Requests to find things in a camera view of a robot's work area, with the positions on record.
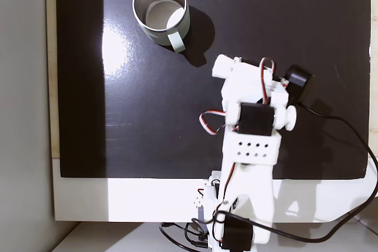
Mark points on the black camera box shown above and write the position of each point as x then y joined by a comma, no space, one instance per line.
298,79

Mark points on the black table mat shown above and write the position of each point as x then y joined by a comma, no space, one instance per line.
147,116

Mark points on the sage green steel mug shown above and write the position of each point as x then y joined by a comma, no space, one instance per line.
161,16

